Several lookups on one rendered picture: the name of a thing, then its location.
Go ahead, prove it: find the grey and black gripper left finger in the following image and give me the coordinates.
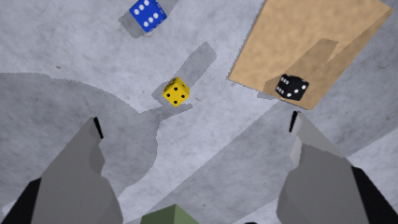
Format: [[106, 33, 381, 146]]
[[1, 117, 123, 224]]

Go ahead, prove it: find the blue die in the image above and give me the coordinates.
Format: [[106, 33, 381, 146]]
[[130, 0, 167, 32]]

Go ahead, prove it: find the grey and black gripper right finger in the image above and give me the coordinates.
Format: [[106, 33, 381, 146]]
[[277, 110, 398, 224]]

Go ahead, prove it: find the black die with white pips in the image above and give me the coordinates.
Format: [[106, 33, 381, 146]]
[[276, 74, 309, 101]]

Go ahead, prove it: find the tan flat mat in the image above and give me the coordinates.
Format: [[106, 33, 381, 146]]
[[228, 0, 394, 110]]

